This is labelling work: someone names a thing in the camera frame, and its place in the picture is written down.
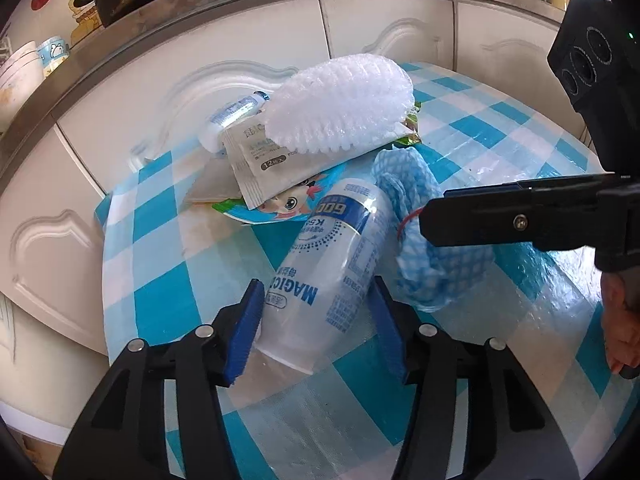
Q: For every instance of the white cabinet door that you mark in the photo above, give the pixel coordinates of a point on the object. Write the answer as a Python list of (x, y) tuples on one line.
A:
[(150, 90), (45, 240), (500, 50), (50, 385), (380, 25)]

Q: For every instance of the green snack wrapper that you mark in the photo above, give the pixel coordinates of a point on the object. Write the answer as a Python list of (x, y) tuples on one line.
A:
[(407, 132)]

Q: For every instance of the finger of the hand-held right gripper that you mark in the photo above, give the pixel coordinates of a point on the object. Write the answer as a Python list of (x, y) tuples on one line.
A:
[(565, 183), (475, 222)]

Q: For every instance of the large white blue-label plastic bottle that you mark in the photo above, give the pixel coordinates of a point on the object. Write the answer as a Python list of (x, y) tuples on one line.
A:
[(330, 260)]

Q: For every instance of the blue white checked tablecloth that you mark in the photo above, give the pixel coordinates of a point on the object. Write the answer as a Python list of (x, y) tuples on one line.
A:
[(475, 130)]

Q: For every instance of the blue cartoon snack wrapper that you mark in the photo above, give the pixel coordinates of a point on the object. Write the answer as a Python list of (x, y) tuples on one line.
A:
[(290, 205)]

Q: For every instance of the blue checked cloth bundle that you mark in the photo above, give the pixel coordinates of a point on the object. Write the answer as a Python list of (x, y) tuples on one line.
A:
[(400, 180)]

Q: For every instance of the person's right hand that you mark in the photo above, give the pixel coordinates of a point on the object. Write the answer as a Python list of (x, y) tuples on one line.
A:
[(620, 340)]

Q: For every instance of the grey cardboard piece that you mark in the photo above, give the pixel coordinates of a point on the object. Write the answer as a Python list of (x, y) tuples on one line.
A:
[(212, 185)]

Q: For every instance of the cartoon wall sticker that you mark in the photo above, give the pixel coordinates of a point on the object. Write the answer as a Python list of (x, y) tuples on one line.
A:
[(82, 17)]

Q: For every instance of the white wipes packet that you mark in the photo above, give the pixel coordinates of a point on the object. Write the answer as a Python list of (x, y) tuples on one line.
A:
[(270, 170)]

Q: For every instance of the blue print white bowl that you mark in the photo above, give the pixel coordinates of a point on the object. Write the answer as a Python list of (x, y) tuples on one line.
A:
[(52, 55)]

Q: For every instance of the stack of white bowls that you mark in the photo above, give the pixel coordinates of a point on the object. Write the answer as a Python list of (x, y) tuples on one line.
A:
[(20, 80)]

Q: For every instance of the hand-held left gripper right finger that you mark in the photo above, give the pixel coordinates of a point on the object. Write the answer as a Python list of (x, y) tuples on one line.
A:
[(387, 332)]

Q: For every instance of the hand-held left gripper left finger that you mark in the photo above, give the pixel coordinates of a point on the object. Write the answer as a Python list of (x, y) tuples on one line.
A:
[(245, 332)]

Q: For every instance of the small white blue-label bottle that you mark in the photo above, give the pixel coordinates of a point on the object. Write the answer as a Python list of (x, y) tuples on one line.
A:
[(235, 112)]

